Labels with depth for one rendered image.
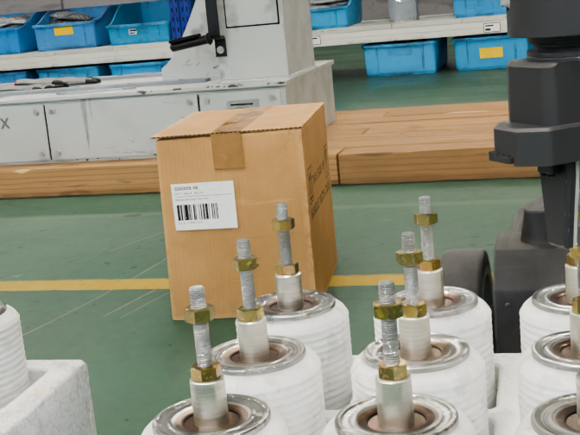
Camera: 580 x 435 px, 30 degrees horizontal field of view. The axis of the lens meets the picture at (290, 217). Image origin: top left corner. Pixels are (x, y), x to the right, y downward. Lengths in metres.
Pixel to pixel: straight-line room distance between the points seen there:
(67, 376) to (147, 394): 0.44
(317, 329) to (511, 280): 0.36
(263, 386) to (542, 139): 0.26
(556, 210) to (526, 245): 0.49
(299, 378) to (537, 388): 0.16
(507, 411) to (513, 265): 0.35
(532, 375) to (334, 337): 0.20
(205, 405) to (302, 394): 0.11
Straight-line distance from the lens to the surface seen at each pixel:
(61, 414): 1.03
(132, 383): 1.52
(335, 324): 0.89
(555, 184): 0.73
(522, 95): 0.71
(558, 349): 0.78
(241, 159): 1.67
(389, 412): 0.66
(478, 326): 0.87
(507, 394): 0.90
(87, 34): 5.93
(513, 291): 1.18
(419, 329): 0.77
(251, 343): 0.79
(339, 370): 0.90
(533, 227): 1.22
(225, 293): 1.73
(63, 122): 3.04
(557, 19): 0.69
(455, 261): 1.22
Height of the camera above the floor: 0.52
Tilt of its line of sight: 12 degrees down
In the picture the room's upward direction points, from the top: 5 degrees counter-clockwise
